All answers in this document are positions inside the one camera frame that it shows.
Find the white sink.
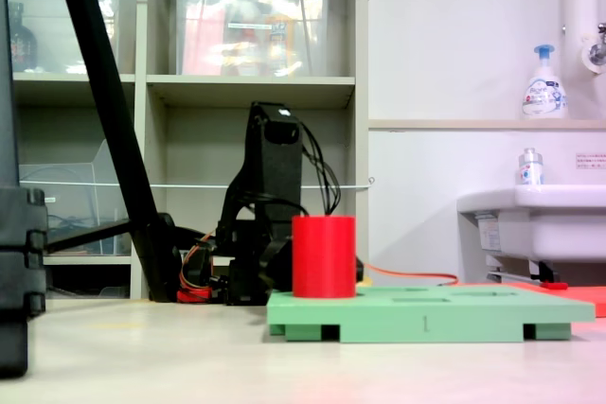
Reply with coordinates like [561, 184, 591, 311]
[456, 184, 606, 263]

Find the bottle with orange label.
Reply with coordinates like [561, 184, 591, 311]
[264, 0, 297, 77]

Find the orange wire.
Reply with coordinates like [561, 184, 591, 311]
[357, 261, 460, 287]

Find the clear file box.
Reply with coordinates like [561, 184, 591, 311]
[18, 138, 133, 256]

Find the notched black tripod leg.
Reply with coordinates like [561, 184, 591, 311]
[0, 0, 48, 379]

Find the pink package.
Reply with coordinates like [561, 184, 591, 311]
[182, 1, 226, 77]

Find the white soap pump bottle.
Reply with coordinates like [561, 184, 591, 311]
[522, 44, 568, 120]

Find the red cylinder block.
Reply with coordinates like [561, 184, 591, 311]
[292, 215, 357, 300]

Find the metal faucet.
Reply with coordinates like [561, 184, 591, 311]
[580, 22, 606, 75]

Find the black servo cable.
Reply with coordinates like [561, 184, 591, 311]
[300, 122, 342, 216]

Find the small clear bottle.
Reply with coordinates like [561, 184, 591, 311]
[517, 147, 545, 186]

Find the dark glass bottle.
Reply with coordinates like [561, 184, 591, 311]
[8, 1, 38, 73]

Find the black tripod brace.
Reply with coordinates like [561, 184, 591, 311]
[45, 218, 134, 254]

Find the black sink support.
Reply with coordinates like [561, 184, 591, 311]
[528, 259, 561, 283]

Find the green shape sorter board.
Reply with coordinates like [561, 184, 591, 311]
[266, 284, 597, 343]

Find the clear plastic bin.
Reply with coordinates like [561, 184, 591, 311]
[7, 0, 123, 75]
[174, 0, 332, 78]

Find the beige shelf unit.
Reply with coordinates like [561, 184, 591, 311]
[0, 0, 370, 301]

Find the red base mount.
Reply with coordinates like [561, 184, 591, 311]
[176, 283, 213, 305]

